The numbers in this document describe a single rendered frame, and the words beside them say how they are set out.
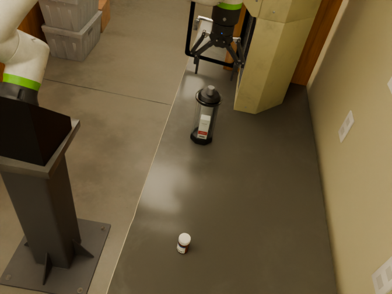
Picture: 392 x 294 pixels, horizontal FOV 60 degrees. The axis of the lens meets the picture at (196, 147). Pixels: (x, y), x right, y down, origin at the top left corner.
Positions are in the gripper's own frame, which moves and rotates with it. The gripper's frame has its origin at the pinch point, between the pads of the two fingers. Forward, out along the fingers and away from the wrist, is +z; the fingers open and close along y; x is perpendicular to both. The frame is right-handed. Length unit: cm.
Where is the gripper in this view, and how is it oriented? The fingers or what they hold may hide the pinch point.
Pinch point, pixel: (214, 73)
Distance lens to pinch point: 131.7
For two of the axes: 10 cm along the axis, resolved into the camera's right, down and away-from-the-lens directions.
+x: -1.6, 6.7, -7.2
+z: -1.3, 7.1, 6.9
